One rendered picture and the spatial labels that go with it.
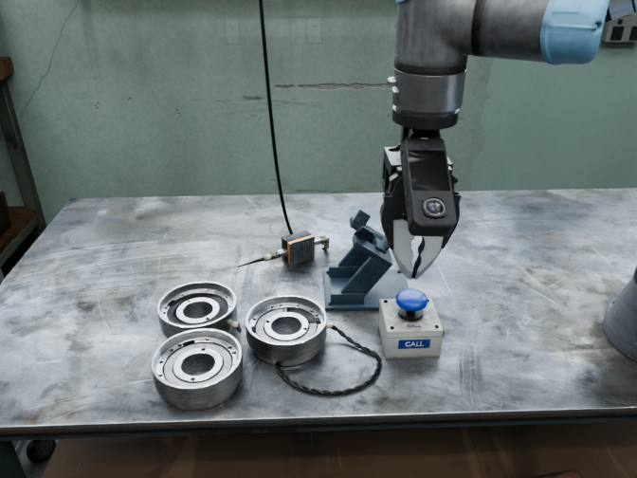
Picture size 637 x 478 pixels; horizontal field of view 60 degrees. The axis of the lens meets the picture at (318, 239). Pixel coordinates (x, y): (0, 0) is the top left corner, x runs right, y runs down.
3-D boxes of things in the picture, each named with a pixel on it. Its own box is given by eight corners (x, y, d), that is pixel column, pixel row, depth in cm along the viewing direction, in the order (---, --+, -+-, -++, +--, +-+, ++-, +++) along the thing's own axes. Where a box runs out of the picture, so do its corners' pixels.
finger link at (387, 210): (415, 243, 68) (422, 176, 64) (418, 249, 67) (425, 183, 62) (377, 243, 68) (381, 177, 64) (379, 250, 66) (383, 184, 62)
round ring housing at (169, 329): (145, 341, 74) (140, 316, 72) (188, 298, 83) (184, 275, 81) (214, 359, 71) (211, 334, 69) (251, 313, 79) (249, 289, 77)
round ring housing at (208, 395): (256, 396, 65) (254, 370, 63) (167, 428, 61) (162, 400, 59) (228, 343, 74) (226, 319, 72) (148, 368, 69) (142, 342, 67)
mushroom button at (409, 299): (396, 336, 71) (399, 304, 68) (391, 317, 74) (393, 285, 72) (427, 335, 71) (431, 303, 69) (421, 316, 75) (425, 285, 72)
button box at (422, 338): (385, 359, 71) (387, 329, 68) (377, 325, 77) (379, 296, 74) (448, 358, 71) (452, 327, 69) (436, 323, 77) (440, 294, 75)
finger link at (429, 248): (429, 258, 74) (436, 194, 70) (439, 283, 69) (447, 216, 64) (406, 258, 74) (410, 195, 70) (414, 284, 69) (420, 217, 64)
